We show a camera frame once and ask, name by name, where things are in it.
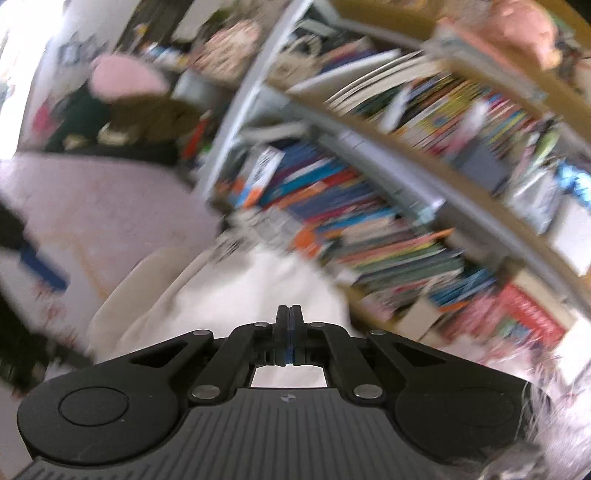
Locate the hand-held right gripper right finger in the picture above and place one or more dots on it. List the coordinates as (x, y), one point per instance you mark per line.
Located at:
(296, 332)

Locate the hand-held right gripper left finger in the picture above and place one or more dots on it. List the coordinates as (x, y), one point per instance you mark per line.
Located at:
(284, 332)

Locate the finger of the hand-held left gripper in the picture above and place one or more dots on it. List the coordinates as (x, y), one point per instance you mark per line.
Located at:
(27, 341)
(44, 270)

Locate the cream printed t-shirt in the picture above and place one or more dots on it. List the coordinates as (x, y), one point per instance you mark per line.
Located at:
(258, 286)

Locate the person's right forearm fluffy sleeve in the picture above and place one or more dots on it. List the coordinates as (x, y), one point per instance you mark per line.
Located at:
(563, 438)

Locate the pink checked cartoon bedsheet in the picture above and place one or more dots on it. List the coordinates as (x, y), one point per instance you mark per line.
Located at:
(115, 207)

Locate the row of colourful books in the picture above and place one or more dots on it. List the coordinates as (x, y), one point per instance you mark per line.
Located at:
(346, 207)

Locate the black chair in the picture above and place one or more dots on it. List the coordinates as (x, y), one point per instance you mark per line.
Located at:
(115, 154)

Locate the dark green garment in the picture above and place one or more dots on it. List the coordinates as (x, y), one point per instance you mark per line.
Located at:
(78, 120)

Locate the tall white orange box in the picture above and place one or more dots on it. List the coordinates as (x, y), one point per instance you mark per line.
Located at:
(261, 173)

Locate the olive green jacket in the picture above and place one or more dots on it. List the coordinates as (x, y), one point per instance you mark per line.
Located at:
(157, 120)

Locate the red tassel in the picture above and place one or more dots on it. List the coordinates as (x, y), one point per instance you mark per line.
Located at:
(194, 138)

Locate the pink fluffy hat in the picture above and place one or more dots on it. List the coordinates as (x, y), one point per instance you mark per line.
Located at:
(129, 76)

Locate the red box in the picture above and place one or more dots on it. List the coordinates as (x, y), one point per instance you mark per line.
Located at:
(531, 314)

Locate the grey storage box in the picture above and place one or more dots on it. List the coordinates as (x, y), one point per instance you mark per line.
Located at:
(480, 166)

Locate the row of thin colourful booklets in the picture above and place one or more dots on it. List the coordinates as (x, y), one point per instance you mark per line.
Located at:
(438, 110)

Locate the floral fabric bag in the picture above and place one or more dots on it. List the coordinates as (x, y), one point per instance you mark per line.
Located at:
(231, 50)

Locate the pink stuffed animal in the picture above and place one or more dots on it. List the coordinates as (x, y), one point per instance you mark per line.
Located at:
(521, 27)

